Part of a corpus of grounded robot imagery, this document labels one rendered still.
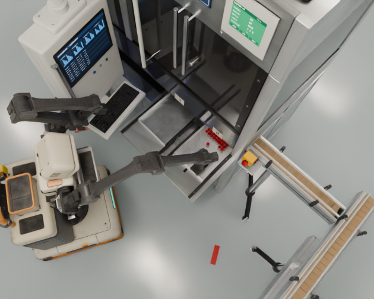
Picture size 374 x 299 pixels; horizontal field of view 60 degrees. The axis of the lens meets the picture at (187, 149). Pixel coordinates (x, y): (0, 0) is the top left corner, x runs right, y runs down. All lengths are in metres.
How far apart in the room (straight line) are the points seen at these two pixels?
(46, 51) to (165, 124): 0.87
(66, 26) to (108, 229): 1.52
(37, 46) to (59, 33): 0.12
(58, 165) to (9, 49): 2.52
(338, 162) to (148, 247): 1.94
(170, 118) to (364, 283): 2.14
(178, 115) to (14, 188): 1.13
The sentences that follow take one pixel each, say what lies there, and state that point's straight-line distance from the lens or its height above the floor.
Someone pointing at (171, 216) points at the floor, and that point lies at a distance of 2.91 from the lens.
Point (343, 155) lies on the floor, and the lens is 3.47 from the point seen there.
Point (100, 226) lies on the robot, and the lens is 2.67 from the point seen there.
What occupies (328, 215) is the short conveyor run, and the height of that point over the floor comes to 0.93.
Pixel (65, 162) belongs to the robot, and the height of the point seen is 1.36.
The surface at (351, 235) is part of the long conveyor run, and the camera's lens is 2.17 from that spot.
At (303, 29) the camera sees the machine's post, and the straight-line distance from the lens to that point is 1.13.
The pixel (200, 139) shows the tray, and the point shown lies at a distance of 2.16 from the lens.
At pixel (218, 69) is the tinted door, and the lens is 1.59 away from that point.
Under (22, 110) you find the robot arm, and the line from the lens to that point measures 1.56.
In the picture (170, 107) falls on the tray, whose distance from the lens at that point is 2.26.
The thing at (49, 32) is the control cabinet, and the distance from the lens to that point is 1.85.
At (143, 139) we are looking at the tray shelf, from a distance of 2.17.
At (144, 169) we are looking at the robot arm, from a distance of 1.49.
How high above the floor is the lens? 2.87
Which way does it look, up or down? 69 degrees down
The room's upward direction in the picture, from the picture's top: 6 degrees clockwise
